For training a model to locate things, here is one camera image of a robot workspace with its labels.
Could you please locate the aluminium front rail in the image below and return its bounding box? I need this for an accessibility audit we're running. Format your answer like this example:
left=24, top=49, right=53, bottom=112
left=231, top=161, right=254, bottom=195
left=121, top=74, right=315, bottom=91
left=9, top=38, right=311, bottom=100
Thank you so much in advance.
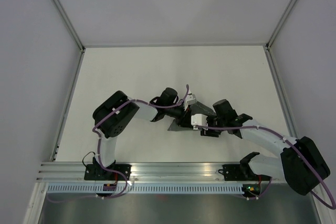
left=36, top=162, right=238, bottom=183

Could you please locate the grey cloth napkin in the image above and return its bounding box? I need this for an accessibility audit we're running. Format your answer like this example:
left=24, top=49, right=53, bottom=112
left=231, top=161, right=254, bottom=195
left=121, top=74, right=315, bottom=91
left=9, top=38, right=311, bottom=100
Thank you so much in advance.
left=168, top=102, right=216, bottom=132

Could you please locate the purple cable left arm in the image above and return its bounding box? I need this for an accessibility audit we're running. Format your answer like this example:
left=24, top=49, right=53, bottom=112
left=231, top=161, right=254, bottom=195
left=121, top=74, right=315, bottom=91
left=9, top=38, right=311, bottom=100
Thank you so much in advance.
left=47, top=84, right=190, bottom=204

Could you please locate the aluminium rail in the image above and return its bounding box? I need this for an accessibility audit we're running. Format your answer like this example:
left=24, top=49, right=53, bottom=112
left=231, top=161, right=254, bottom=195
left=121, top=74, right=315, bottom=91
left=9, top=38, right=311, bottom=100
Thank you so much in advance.
left=36, top=162, right=238, bottom=183
left=48, top=48, right=86, bottom=162
left=263, top=45, right=299, bottom=145

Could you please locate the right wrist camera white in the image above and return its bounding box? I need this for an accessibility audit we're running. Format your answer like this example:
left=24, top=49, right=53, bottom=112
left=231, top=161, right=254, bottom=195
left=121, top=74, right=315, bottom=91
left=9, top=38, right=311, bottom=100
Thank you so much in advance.
left=191, top=114, right=208, bottom=130

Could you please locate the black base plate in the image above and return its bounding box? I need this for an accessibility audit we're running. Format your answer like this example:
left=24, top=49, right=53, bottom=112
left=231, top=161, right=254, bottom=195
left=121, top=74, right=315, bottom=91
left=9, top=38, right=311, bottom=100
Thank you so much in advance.
left=84, top=163, right=131, bottom=181
left=218, top=164, right=270, bottom=182

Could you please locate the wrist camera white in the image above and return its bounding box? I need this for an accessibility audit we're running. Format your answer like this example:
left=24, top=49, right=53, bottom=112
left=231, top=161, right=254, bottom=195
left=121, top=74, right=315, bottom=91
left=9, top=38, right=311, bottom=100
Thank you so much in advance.
left=183, top=93, right=197, bottom=111
left=191, top=114, right=208, bottom=130

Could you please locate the right aluminium frame post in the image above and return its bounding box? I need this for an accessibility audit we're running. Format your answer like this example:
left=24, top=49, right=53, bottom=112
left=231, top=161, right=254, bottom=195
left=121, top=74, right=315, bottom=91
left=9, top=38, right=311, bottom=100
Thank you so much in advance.
left=264, top=0, right=299, bottom=51

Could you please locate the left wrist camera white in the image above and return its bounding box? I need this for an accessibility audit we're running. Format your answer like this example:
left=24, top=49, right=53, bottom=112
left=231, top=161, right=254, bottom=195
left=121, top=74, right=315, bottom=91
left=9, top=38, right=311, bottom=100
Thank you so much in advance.
left=183, top=93, right=197, bottom=111

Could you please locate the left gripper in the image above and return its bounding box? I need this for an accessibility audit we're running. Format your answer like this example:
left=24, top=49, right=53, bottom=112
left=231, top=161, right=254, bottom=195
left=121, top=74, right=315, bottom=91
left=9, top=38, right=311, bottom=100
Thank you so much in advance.
left=165, top=103, right=193, bottom=130

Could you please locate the left aluminium frame post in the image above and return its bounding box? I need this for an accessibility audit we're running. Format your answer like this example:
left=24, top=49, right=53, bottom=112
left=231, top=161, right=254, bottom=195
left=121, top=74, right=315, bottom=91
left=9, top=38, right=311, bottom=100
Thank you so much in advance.
left=51, top=0, right=85, bottom=52

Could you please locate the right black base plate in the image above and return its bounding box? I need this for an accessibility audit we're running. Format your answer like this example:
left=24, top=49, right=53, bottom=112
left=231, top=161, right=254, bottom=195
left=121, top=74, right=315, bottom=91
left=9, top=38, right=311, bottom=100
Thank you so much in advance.
left=218, top=164, right=270, bottom=182

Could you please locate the white slotted cable duct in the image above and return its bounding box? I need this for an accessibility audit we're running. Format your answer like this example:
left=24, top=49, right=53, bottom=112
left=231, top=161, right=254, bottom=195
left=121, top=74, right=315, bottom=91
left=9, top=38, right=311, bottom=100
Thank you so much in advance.
left=47, top=183, right=244, bottom=195

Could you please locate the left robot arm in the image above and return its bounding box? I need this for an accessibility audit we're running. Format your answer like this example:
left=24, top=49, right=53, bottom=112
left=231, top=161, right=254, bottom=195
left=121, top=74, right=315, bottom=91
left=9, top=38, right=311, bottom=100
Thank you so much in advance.
left=92, top=86, right=197, bottom=180

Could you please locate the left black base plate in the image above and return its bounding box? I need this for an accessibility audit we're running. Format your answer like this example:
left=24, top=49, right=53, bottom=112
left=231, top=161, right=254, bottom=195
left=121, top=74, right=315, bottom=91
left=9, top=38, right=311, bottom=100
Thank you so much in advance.
left=84, top=163, right=131, bottom=181

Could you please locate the right side aluminium rail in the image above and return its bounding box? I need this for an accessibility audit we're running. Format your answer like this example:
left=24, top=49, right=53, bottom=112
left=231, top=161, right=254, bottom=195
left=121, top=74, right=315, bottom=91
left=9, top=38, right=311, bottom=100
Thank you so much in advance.
left=263, top=45, right=299, bottom=145

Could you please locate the left side aluminium rail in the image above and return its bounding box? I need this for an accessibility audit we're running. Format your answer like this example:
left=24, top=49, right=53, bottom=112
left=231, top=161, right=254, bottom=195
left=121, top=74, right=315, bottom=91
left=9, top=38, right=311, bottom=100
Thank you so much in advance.
left=48, top=48, right=86, bottom=162

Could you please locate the aluminium frame post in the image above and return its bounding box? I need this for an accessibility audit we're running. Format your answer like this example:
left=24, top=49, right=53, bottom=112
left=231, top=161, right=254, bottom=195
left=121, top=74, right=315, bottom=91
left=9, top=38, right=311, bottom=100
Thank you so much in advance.
left=264, top=0, right=299, bottom=51
left=51, top=0, right=85, bottom=52

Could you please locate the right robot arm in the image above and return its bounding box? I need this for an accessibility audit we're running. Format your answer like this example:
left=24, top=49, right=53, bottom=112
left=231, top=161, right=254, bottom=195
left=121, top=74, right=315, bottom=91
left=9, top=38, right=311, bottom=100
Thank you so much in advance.
left=191, top=100, right=330, bottom=195

